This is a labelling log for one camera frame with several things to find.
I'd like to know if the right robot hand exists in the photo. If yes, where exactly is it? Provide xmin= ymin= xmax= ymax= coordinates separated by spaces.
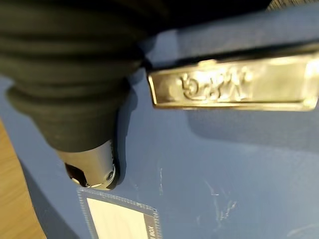
xmin=0 ymin=0 xmax=275 ymax=192

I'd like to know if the blue file box folder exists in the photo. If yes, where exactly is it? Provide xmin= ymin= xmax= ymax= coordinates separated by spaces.
xmin=0 ymin=7 xmax=319 ymax=239

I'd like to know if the silver metal folder clasp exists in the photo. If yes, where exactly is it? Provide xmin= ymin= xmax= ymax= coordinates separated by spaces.
xmin=147 ymin=52 xmax=319 ymax=112

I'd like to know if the white spine label pocket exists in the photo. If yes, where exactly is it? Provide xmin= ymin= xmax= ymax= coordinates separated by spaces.
xmin=76 ymin=187 xmax=160 ymax=239

